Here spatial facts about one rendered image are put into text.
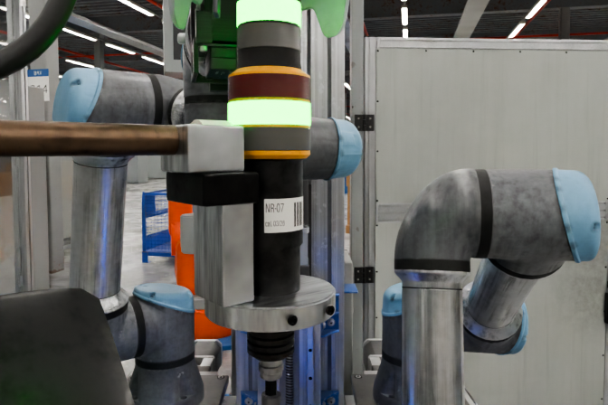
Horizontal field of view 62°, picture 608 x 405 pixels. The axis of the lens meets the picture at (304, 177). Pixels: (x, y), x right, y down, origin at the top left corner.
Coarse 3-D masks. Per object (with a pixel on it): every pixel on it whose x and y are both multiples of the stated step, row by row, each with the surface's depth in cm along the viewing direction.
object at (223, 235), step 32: (192, 128) 23; (224, 128) 24; (192, 160) 23; (224, 160) 24; (192, 192) 23; (224, 192) 23; (256, 192) 24; (224, 224) 24; (224, 256) 24; (224, 288) 24; (320, 288) 27; (224, 320) 25; (256, 320) 24; (288, 320) 24; (320, 320) 25
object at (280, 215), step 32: (256, 160) 25; (288, 160) 26; (288, 192) 26; (256, 224) 26; (288, 224) 26; (256, 256) 26; (288, 256) 26; (256, 288) 26; (288, 288) 26; (256, 352) 27; (288, 352) 27
